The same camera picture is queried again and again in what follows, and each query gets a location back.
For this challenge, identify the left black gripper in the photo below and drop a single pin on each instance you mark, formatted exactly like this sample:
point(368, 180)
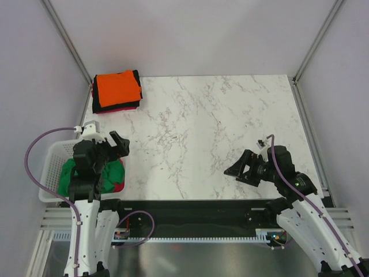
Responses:
point(121, 148)

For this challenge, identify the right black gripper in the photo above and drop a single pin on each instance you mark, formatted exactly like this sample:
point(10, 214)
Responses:
point(249, 158)

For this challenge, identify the orange t-shirt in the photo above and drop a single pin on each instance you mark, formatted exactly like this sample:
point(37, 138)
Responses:
point(117, 88)

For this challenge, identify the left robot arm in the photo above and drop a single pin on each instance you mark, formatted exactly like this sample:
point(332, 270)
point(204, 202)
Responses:
point(92, 227)

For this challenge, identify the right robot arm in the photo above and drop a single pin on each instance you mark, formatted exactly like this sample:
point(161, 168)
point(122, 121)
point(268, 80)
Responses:
point(300, 211)

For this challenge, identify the green t-shirt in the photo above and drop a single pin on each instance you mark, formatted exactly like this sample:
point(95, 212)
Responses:
point(113, 176)

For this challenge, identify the red t-shirt in basket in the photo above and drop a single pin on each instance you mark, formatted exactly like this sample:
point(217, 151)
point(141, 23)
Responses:
point(119, 176)

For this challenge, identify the black folded t-shirt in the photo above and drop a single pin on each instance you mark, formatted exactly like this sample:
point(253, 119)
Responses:
point(116, 92)

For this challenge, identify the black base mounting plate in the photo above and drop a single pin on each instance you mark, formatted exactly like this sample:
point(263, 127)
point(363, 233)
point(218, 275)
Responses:
point(193, 218)

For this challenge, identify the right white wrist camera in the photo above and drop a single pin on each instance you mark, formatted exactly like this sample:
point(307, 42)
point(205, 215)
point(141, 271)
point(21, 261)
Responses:
point(263, 146)

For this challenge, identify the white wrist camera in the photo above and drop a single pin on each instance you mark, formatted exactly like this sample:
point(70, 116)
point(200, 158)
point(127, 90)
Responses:
point(263, 146)
point(90, 131)

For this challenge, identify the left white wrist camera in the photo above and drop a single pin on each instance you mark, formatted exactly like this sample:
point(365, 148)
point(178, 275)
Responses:
point(90, 131)

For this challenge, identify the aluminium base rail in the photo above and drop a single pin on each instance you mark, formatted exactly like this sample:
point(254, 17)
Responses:
point(62, 217)

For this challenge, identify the right aluminium frame post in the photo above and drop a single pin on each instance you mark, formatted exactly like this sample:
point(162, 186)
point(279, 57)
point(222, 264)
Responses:
point(327, 23)

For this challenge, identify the aluminium frame post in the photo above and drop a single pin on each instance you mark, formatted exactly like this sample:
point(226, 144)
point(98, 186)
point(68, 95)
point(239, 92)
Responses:
point(61, 30)
point(327, 23)

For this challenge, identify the white slotted cable duct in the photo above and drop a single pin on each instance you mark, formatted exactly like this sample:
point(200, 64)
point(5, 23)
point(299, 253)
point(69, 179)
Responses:
point(261, 237)

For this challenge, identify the left aluminium frame post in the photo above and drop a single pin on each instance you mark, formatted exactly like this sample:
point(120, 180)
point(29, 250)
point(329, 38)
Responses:
point(61, 30)

